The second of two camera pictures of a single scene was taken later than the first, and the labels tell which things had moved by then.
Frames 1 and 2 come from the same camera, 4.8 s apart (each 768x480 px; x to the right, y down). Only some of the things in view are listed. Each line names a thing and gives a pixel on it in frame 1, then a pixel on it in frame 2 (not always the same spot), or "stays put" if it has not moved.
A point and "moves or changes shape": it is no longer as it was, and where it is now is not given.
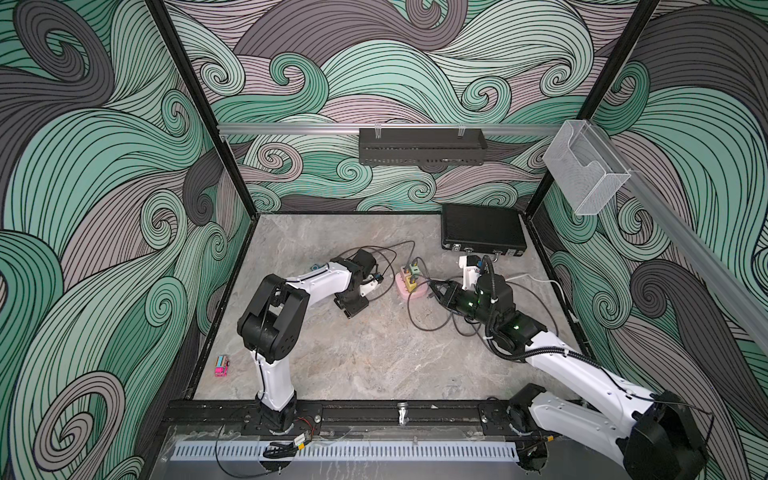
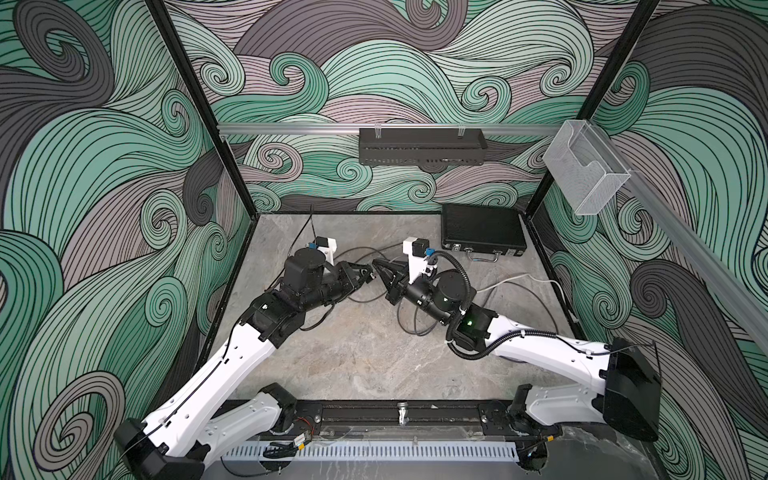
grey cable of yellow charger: [411, 317] moves or changes shape
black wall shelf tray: [421, 146] stays put
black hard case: [490, 229] stays put
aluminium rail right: [733, 275] stays put
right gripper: [449, 297] to [397, 281]
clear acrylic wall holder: [588, 167] stays put
